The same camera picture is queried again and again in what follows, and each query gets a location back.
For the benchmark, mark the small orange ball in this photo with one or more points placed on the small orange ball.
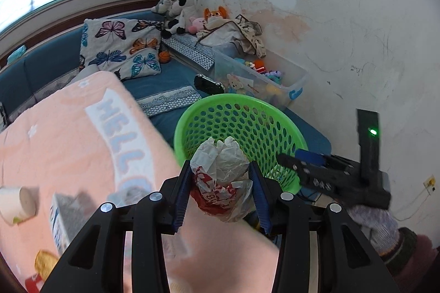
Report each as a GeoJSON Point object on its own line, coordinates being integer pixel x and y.
{"type": "Point", "coordinates": [164, 57]}

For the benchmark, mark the green plastic waste basket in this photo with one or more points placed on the green plastic waste basket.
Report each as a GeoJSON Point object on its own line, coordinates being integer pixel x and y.
{"type": "Point", "coordinates": [261, 130]}

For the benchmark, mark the white red wrapper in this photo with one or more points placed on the white red wrapper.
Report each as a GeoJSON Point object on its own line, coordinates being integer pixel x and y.
{"type": "Point", "coordinates": [222, 188]}

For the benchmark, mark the white blue milk carton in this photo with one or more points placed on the white blue milk carton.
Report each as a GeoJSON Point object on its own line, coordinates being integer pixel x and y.
{"type": "Point", "coordinates": [68, 214]}

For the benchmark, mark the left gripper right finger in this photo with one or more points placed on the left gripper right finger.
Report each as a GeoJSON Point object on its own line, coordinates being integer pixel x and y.
{"type": "Point", "coordinates": [347, 262]}

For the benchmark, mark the red paper cup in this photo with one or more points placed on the red paper cup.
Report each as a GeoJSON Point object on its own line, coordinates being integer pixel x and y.
{"type": "Point", "coordinates": [34, 284]}

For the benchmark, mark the grey gloved right hand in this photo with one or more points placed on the grey gloved right hand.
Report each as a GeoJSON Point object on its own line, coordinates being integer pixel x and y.
{"type": "Point", "coordinates": [379, 227]}

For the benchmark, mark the butterfly print pillow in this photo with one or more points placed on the butterfly print pillow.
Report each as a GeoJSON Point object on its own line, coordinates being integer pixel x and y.
{"type": "Point", "coordinates": [127, 48]}

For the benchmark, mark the orange fox plush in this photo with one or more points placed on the orange fox plush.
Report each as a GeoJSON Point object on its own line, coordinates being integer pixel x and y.
{"type": "Point", "coordinates": [215, 15]}

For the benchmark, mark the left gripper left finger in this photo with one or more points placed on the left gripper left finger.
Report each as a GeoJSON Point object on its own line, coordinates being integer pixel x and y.
{"type": "Point", "coordinates": [93, 262]}

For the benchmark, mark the cow plush toy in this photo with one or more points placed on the cow plush toy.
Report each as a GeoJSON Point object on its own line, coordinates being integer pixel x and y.
{"type": "Point", "coordinates": [179, 18]}

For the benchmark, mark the clear plastic bag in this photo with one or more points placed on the clear plastic bag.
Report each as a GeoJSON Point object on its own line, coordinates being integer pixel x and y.
{"type": "Point", "coordinates": [127, 196]}

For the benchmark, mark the pink pig plush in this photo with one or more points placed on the pink pig plush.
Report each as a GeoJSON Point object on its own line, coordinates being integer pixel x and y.
{"type": "Point", "coordinates": [196, 24]}

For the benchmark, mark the grey plush toy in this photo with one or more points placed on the grey plush toy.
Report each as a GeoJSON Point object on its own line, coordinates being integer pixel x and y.
{"type": "Point", "coordinates": [162, 7]}

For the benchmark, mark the white paper cup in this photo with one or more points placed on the white paper cup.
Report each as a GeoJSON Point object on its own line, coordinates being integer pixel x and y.
{"type": "Point", "coordinates": [17, 205]}

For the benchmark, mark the black handheld console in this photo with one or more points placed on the black handheld console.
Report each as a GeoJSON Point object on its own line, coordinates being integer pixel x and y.
{"type": "Point", "coordinates": [207, 85]}

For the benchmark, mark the teal tissue pack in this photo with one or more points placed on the teal tissue pack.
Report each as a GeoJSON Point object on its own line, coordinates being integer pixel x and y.
{"type": "Point", "coordinates": [16, 54]}

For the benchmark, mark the blue sofa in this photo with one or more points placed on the blue sofa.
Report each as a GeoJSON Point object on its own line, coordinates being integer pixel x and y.
{"type": "Point", "coordinates": [50, 66]}

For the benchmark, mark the clear plastic toy bin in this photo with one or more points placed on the clear plastic toy bin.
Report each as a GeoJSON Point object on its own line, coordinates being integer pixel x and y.
{"type": "Point", "coordinates": [272, 79]}

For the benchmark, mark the beige patterned cloth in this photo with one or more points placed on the beige patterned cloth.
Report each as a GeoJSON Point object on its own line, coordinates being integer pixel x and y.
{"type": "Point", "coordinates": [218, 31]}

